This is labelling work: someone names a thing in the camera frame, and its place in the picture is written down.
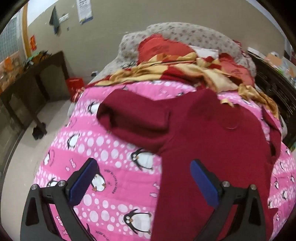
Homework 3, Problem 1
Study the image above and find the wall calendar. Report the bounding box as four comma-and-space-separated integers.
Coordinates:
76, 0, 94, 25

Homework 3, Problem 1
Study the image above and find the red pillow towel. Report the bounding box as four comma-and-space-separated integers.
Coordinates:
220, 53, 255, 86
137, 34, 197, 65

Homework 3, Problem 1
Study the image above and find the red plastic basket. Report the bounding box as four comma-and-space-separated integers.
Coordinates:
65, 77, 84, 100

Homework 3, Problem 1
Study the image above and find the pink penguin print blanket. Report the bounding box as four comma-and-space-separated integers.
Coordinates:
32, 80, 296, 241

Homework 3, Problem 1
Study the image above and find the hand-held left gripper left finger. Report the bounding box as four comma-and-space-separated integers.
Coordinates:
20, 158, 99, 241

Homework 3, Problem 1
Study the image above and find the red and gold blanket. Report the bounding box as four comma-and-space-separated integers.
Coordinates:
72, 52, 280, 118

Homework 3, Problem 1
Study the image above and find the dark wooden headboard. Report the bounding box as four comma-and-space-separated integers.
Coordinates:
247, 50, 296, 149

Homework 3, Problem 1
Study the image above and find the cardboard box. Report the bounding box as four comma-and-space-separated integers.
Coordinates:
266, 52, 282, 67

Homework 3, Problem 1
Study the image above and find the green clutter pile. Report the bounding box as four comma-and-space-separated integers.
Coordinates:
23, 50, 50, 70

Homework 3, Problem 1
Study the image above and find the maroon sweater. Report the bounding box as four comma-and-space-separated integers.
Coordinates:
97, 89, 282, 241

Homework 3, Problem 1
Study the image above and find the dark wooden table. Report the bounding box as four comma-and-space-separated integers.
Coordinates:
0, 51, 70, 141

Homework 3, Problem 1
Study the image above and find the teal hanging cloth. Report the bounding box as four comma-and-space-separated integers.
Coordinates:
49, 6, 60, 35

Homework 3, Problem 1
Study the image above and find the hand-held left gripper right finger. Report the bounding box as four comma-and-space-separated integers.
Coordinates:
190, 159, 274, 241

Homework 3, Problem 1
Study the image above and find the white pillow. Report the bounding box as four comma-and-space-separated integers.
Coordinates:
188, 45, 219, 58

